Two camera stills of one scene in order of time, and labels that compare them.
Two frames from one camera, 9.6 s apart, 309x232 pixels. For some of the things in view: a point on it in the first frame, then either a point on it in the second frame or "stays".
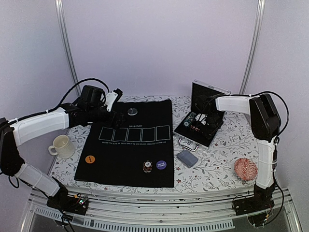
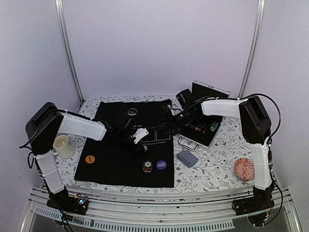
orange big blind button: x=90 y=159 stays
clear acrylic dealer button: x=132 y=111 stays
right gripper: x=211 y=131 to x=176 y=127
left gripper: x=118 y=122 to x=137 y=149
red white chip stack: x=147 y=166 stays
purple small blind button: x=161 y=165 stays
